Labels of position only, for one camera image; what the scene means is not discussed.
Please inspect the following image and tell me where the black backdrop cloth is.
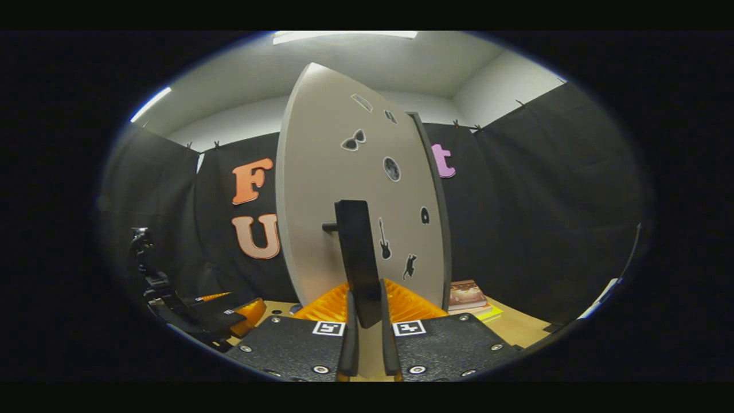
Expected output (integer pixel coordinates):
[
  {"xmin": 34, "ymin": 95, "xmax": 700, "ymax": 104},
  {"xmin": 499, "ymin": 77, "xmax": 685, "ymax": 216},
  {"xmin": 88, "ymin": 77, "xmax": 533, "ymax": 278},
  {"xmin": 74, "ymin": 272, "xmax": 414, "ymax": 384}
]
[{"xmin": 97, "ymin": 80, "xmax": 651, "ymax": 328}]

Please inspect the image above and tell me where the black door handle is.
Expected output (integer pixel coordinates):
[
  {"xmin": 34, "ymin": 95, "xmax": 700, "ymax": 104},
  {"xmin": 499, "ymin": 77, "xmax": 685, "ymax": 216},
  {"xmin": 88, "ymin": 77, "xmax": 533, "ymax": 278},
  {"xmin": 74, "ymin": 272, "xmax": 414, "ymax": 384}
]
[{"xmin": 322, "ymin": 200, "xmax": 386, "ymax": 329}]

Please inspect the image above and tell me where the yellow book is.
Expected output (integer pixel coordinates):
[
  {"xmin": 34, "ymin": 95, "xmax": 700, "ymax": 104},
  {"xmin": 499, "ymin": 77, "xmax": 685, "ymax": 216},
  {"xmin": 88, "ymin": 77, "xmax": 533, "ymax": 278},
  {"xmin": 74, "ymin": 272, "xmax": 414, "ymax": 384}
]
[{"xmin": 459, "ymin": 304, "xmax": 505, "ymax": 323}]

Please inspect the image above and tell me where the brown book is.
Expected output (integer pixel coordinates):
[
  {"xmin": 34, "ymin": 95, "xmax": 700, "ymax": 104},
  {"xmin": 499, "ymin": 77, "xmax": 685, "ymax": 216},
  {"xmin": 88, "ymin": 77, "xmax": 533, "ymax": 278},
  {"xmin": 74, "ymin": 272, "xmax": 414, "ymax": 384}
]
[{"xmin": 447, "ymin": 279, "xmax": 489, "ymax": 311}]

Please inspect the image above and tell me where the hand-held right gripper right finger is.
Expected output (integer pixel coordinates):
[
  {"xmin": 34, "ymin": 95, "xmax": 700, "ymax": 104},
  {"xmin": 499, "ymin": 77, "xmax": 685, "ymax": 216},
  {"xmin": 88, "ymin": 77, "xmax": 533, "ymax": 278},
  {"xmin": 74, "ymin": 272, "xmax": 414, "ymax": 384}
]
[{"xmin": 380, "ymin": 279, "xmax": 524, "ymax": 382}]

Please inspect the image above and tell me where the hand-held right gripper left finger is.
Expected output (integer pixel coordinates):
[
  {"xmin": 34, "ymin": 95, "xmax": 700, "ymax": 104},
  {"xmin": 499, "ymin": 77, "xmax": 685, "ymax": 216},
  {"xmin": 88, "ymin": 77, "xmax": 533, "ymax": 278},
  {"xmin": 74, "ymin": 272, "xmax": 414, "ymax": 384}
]
[{"xmin": 224, "ymin": 281, "xmax": 360, "ymax": 382}]

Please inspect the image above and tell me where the white cabinet door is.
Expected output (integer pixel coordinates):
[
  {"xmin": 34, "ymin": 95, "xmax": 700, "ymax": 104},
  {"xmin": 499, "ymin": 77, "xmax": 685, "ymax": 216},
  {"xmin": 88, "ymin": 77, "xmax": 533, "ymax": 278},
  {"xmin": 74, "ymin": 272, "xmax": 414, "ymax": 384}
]
[{"xmin": 275, "ymin": 62, "xmax": 445, "ymax": 313}]

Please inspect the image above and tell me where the grey cabinet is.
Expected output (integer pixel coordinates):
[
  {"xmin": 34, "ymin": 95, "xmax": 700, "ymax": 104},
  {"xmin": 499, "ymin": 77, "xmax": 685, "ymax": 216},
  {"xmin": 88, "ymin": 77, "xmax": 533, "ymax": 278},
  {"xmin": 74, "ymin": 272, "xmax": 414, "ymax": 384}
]
[{"xmin": 407, "ymin": 112, "xmax": 454, "ymax": 310}]

